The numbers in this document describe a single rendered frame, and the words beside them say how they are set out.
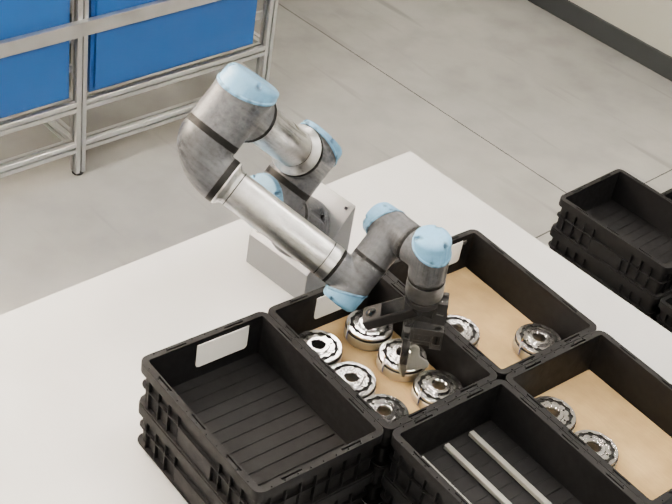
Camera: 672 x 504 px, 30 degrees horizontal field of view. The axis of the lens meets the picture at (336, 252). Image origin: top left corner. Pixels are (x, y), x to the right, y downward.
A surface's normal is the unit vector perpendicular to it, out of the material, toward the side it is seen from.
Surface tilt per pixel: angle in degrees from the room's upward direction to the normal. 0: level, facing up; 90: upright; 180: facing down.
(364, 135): 0
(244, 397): 0
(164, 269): 0
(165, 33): 90
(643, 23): 90
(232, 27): 90
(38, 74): 90
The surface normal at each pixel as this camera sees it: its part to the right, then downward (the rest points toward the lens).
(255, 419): 0.14, -0.78
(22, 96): 0.66, 0.53
